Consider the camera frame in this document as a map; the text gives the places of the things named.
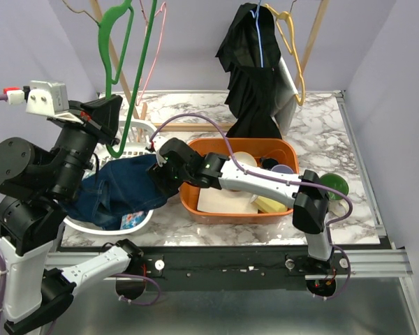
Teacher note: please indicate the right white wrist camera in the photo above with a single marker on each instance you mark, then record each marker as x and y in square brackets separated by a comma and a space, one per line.
[154, 148]

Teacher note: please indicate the green bowl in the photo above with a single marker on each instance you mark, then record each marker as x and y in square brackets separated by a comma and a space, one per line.
[336, 182]

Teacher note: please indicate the white square plate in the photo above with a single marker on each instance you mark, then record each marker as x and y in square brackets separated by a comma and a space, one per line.
[224, 201]

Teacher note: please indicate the black garment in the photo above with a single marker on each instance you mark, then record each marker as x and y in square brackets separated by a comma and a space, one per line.
[250, 88]

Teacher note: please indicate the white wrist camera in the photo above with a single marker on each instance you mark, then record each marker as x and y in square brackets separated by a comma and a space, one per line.
[154, 148]
[44, 98]

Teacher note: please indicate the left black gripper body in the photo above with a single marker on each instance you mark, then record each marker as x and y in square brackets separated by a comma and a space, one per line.
[93, 123]

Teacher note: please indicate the yellow hanger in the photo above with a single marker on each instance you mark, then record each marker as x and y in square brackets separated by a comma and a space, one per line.
[286, 17]

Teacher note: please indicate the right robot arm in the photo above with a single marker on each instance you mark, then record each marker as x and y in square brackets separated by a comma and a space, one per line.
[177, 163]

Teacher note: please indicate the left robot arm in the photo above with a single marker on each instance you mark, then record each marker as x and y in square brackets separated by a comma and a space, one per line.
[33, 183]

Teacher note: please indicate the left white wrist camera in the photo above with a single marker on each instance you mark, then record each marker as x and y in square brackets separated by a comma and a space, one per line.
[44, 98]

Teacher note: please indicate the yellow cup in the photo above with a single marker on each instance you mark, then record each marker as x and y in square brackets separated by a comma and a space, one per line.
[269, 206]

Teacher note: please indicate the floral blue skirt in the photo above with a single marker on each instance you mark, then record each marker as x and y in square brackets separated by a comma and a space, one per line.
[133, 220]

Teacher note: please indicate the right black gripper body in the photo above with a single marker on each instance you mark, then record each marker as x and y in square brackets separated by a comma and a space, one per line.
[173, 179]

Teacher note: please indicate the white laundry basket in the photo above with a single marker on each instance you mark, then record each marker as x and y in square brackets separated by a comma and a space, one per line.
[137, 139]

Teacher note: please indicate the white floral mug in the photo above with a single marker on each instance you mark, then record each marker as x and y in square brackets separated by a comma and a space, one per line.
[338, 208]

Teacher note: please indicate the black cup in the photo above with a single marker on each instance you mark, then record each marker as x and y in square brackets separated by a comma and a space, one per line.
[268, 163]

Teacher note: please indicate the lavender cup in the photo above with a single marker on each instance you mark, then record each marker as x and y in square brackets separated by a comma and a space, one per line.
[281, 168]

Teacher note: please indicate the wooden clothes rack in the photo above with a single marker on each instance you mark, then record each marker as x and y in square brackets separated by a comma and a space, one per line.
[113, 62]

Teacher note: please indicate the dark blue denim skirt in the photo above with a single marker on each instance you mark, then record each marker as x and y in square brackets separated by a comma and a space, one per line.
[122, 187]

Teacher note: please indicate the light blue hanger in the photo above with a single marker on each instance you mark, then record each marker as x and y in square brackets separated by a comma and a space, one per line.
[255, 15]

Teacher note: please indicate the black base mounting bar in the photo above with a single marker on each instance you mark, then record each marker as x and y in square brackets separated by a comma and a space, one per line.
[239, 268]

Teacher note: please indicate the grey white garment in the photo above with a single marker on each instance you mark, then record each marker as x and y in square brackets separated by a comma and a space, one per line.
[285, 97]

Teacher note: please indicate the white bowl with dark rim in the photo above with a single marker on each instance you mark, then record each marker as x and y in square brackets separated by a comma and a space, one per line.
[244, 159]

